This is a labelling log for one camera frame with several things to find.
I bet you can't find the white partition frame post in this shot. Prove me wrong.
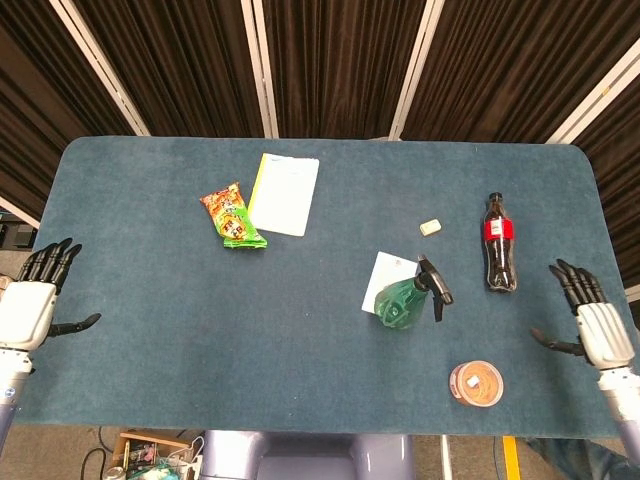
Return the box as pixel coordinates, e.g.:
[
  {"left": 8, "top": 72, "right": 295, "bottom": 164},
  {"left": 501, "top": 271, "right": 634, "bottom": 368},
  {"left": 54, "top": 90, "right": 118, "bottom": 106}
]
[
  {"left": 0, "top": 194, "right": 41, "bottom": 230},
  {"left": 387, "top": 0, "right": 446, "bottom": 142},
  {"left": 48, "top": 0, "right": 151, "bottom": 137},
  {"left": 544, "top": 48, "right": 640, "bottom": 146},
  {"left": 240, "top": 0, "right": 280, "bottom": 139}
]

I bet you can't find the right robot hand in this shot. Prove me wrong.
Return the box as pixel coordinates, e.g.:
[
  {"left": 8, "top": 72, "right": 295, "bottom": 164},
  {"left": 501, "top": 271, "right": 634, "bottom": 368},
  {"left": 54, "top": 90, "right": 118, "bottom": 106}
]
[{"left": 530, "top": 258, "right": 637, "bottom": 371}]

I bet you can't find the green orange snack packet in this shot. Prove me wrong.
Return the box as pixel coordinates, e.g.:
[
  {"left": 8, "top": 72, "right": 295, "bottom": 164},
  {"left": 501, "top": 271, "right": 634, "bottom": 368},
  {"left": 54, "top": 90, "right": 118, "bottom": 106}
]
[{"left": 199, "top": 182, "right": 269, "bottom": 250}]

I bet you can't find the black floor cable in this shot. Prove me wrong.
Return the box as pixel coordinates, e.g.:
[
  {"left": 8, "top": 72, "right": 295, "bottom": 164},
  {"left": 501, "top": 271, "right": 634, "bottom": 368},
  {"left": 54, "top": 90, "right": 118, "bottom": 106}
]
[{"left": 81, "top": 427, "right": 109, "bottom": 480}]

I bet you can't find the white table leg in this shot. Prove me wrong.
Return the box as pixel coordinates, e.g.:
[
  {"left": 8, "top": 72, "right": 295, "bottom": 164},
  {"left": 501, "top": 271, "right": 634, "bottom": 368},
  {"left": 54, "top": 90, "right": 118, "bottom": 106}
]
[{"left": 439, "top": 434, "right": 454, "bottom": 480}]

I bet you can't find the white photo card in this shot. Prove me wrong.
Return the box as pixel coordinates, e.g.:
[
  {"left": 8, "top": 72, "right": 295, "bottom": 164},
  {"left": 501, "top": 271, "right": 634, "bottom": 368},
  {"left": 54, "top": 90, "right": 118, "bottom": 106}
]
[{"left": 360, "top": 251, "right": 419, "bottom": 316}]

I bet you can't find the white notepad yellow spine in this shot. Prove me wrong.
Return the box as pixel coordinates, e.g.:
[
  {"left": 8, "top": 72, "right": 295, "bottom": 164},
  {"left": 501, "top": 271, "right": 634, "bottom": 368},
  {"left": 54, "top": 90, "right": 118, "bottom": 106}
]
[{"left": 247, "top": 152, "right": 320, "bottom": 238}]

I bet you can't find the dark brown pleated curtain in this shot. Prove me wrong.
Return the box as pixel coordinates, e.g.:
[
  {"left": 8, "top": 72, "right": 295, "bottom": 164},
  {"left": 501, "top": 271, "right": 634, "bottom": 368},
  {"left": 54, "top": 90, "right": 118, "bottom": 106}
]
[{"left": 0, "top": 0, "right": 640, "bottom": 291}]

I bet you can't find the blue carpet table mat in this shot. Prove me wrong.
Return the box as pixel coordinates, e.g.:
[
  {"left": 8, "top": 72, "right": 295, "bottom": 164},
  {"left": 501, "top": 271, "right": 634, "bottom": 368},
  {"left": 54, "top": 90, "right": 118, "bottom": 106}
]
[{"left": 14, "top": 135, "right": 637, "bottom": 441}]

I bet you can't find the green transparent spray bottle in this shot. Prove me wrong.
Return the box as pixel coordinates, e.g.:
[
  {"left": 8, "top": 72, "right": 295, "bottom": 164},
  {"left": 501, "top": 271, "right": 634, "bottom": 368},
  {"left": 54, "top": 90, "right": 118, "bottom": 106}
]
[{"left": 373, "top": 254, "right": 455, "bottom": 331}]

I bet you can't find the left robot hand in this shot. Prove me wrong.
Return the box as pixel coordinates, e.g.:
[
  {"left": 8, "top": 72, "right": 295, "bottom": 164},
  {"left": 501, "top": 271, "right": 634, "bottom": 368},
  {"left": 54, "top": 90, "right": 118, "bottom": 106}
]
[{"left": 0, "top": 237, "right": 103, "bottom": 352}]

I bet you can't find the black equipment box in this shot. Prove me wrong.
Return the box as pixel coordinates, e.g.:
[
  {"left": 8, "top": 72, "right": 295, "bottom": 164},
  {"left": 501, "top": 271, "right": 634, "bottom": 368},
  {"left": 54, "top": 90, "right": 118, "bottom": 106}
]
[{"left": 0, "top": 222, "right": 37, "bottom": 249}]

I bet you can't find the cola bottle red label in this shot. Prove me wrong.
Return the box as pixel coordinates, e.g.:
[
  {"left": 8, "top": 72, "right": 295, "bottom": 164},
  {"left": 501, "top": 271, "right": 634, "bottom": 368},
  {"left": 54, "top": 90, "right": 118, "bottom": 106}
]
[{"left": 482, "top": 192, "right": 519, "bottom": 292}]

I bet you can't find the wooden box of clutter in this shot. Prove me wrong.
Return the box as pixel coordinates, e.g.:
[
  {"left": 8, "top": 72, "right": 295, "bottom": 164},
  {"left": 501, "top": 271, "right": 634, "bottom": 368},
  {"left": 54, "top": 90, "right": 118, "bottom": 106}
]
[{"left": 102, "top": 430, "right": 204, "bottom": 480}]

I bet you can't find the yellow floor tape strip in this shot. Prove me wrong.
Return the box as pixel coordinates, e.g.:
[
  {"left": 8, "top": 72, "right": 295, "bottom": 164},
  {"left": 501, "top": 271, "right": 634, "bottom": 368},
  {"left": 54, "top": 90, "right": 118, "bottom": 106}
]
[{"left": 502, "top": 435, "right": 522, "bottom": 480}]

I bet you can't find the grey robot torso base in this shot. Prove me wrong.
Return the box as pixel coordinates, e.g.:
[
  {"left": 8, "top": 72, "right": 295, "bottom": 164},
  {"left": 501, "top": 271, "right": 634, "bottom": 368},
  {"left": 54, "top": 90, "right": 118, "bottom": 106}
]
[{"left": 199, "top": 429, "right": 416, "bottom": 480}]

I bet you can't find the round brown lidded tub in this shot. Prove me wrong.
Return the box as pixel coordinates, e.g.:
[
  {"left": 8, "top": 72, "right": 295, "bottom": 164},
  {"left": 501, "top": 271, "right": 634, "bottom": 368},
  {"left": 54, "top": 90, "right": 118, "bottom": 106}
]
[{"left": 448, "top": 359, "right": 505, "bottom": 407}]

